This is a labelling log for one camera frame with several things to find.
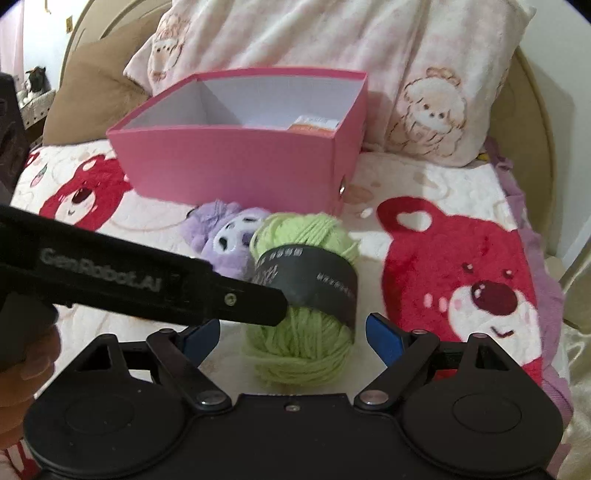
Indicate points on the beige curtain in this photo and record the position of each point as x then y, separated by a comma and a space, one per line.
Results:
577, 350

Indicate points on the pink printed pillow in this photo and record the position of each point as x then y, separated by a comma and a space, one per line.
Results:
369, 37

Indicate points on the person's left hand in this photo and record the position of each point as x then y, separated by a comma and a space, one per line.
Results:
27, 387

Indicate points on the pink cardboard box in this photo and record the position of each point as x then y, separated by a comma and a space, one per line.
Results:
231, 161

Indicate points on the purple bed sheet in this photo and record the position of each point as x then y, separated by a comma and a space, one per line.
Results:
549, 300

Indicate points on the clear floss box orange label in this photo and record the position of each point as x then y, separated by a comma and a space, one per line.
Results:
314, 125

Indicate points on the brown pillow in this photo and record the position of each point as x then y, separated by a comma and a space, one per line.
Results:
92, 92

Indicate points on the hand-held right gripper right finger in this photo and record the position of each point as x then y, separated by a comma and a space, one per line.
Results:
383, 337

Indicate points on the dark figurine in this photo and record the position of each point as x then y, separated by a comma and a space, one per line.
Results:
36, 78

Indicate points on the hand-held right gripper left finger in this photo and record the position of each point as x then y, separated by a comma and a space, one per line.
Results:
203, 337

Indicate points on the green yarn ball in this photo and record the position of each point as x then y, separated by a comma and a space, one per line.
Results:
300, 350

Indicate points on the purple plush toy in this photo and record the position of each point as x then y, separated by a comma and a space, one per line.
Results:
217, 221

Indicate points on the red bear printed blanket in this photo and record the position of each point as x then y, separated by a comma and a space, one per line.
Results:
461, 258

